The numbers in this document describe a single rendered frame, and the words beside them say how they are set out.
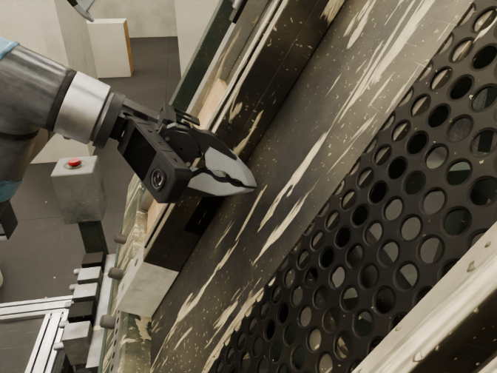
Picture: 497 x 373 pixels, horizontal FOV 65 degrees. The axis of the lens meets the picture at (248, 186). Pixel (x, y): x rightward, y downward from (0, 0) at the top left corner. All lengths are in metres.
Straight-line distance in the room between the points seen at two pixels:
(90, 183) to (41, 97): 0.83
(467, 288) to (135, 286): 0.63
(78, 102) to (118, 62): 5.56
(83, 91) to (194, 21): 4.23
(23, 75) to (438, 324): 0.42
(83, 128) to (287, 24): 0.30
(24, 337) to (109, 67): 4.69
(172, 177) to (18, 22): 3.00
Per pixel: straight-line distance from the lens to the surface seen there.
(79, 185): 1.28
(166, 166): 0.41
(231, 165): 0.50
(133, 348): 0.76
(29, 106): 0.47
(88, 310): 1.04
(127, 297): 0.77
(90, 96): 0.47
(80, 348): 1.02
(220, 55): 0.94
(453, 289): 0.20
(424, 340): 0.20
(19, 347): 1.82
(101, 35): 5.98
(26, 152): 0.53
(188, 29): 4.69
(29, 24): 3.33
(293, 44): 0.58
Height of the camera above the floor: 1.49
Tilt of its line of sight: 31 degrees down
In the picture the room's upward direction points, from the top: straight up
